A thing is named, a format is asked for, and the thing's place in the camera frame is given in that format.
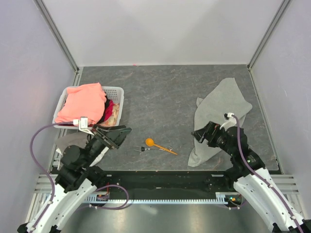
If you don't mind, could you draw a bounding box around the dark red cloth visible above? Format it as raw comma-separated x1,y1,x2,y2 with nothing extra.
98,99,114,123

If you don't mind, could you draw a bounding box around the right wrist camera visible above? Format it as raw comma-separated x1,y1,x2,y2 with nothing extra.
220,113,237,130

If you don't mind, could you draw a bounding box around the right aluminium frame post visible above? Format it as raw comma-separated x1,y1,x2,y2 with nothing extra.
247,0,292,71

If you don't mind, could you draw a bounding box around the grey cloth napkin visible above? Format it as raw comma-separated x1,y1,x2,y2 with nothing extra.
188,78,252,167

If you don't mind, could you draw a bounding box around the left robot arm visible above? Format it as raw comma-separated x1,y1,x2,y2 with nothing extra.
17,125,132,233

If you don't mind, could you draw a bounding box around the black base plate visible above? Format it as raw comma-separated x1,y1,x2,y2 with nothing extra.
88,168,242,192

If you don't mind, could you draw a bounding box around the aluminium frame post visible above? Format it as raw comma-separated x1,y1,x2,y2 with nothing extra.
34,0,80,73
247,0,292,71

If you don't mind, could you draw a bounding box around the grey and white cloth pile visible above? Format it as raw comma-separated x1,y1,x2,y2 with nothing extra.
55,132,109,167

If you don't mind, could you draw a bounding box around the orange plastic spoon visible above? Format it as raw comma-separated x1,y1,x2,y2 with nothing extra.
145,138,177,155

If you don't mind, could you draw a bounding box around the white plastic basket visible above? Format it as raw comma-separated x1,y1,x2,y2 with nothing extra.
52,86,124,126

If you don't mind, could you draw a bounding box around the salmon pink folded cloth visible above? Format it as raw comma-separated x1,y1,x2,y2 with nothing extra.
55,83,107,125

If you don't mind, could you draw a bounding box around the left aluminium frame post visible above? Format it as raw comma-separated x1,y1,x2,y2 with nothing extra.
34,0,80,73

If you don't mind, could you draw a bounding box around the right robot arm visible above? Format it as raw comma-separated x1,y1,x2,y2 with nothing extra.
191,121,311,233

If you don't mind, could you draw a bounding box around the blue-grey cable duct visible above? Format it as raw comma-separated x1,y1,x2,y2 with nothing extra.
83,193,243,205

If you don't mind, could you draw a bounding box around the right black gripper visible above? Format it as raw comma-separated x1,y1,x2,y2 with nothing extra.
190,120,235,156

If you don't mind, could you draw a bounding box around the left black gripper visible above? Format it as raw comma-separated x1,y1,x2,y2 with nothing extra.
82,123,132,168

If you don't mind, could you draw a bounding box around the clear-handled metal fork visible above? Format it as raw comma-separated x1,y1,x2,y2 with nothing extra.
134,146,164,152

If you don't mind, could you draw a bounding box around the beige patterned cloth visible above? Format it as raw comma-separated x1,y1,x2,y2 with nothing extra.
100,103,120,127

